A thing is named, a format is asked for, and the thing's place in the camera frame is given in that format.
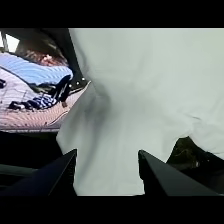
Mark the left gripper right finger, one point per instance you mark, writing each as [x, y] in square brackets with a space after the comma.
[166, 180]

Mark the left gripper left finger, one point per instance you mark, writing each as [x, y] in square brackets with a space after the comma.
[53, 176]

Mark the white garment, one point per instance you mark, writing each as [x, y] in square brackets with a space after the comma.
[143, 100]

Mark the checked shirt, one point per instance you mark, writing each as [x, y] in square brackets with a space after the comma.
[36, 102]

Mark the black garment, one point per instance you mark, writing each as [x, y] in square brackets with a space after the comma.
[63, 88]

